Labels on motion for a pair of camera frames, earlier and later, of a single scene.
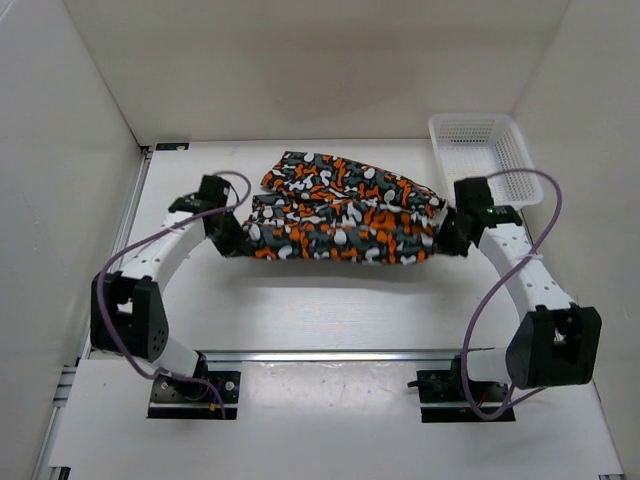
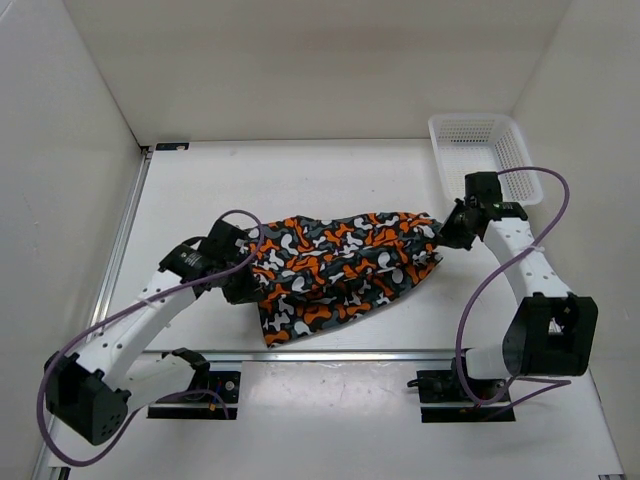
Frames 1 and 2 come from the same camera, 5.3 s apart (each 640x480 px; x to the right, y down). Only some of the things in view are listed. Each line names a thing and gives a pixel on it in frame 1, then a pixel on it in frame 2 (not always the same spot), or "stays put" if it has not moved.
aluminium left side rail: [145, 157] stays put
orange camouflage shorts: [325, 209] → [306, 269]
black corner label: [173, 146] stays put
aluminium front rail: [331, 356] stays put
